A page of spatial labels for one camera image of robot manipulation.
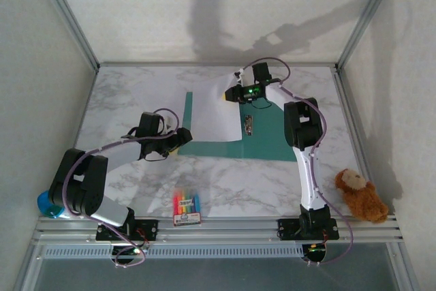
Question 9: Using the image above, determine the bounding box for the green file folder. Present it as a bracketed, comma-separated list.
[177, 91, 297, 164]

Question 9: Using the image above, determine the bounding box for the metal folder fastener clip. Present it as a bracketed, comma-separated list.
[243, 113, 255, 136]

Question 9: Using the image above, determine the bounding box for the pack of coloured markers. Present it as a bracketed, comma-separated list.
[172, 187, 202, 228]

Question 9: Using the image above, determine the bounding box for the blue lidded plastic container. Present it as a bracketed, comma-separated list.
[36, 190, 71, 219]

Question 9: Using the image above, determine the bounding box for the brown teddy bear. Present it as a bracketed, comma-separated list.
[334, 168, 390, 224]

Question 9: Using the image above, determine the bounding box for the aluminium back rail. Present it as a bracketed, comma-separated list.
[97, 61, 339, 68]

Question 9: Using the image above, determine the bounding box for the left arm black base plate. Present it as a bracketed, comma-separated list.
[95, 219, 159, 241]

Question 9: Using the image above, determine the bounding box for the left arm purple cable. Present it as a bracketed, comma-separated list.
[62, 108, 181, 269]

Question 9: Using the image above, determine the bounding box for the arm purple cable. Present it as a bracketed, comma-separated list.
[240, 57, 355, 266]
[62, 108, 181, 269]

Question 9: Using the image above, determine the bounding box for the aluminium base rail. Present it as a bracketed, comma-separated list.
[32, 215, 405, 246]

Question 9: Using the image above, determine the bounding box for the aluminium side rail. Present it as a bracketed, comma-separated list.
[331, 67, 373, 183]

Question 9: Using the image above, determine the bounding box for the slotted grey cable duct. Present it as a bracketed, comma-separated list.
[44, 245, 306, 260]

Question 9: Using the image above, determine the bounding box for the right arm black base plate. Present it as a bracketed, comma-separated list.
[277, 217, 341, 241]

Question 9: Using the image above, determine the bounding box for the aluminium frame post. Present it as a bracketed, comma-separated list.
[334, 0, 403, 72]
[32, 0, 101, 71]

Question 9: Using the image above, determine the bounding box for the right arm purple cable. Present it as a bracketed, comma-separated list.
[240, 57, 355, 266]

